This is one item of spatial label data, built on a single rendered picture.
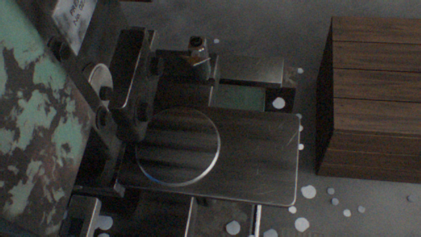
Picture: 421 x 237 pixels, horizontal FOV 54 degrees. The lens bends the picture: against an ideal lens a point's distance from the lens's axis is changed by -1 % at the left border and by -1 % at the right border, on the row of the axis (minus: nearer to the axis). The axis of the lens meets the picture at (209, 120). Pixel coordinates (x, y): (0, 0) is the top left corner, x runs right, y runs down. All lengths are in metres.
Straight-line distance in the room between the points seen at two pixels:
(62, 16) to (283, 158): 0.36
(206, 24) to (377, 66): 0.79
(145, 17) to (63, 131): 1.57
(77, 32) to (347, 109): 0.87
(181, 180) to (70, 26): 0.29
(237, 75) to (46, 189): 0.60
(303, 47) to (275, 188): 1.15
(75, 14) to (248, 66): 0.51
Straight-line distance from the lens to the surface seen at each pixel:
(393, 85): 1.21
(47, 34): 0.28
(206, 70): 0.72
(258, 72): 0.82
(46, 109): 0.26
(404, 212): 1.45
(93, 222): 0.63
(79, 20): 0.39
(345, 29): 1.29
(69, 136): 0.29
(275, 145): 0.59
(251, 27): 1.73
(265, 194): 0.57
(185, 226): 0.64
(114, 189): 0.61
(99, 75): 0.40
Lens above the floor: 1.32
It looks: 62 degrees down
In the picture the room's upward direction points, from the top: 11 degrees counter-clockwise
